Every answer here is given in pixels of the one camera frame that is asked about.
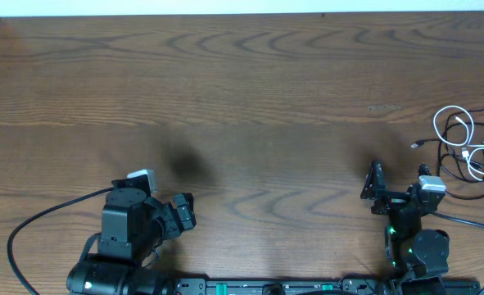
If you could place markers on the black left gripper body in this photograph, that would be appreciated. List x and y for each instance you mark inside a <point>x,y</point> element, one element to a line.
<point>175,217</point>

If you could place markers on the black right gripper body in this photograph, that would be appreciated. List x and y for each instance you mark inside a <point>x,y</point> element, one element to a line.
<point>395,201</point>

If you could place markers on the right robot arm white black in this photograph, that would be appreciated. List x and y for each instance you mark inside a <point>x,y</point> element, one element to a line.
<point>419,256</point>

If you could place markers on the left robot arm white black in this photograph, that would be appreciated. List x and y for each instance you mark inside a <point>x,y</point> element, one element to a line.
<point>134,224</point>

